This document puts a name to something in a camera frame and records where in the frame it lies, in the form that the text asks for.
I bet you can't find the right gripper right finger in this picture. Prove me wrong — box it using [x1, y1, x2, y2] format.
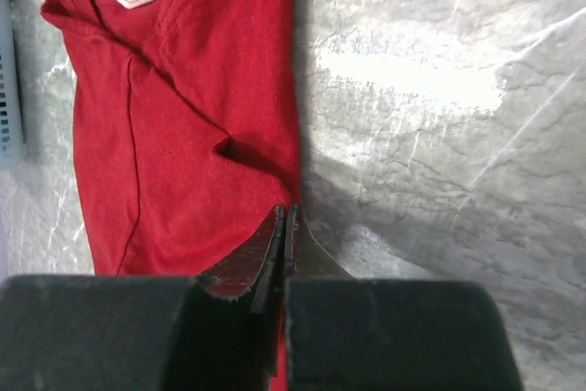
[284, 205, 523, 390]

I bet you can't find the white plastic laundry basket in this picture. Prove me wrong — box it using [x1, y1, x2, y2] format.
[0, 0, 26, 170]

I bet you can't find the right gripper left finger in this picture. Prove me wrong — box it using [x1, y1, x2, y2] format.
[1, 206, 285, 390]

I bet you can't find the red t shirt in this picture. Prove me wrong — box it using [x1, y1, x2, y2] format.
[39, 0, 306, 391]

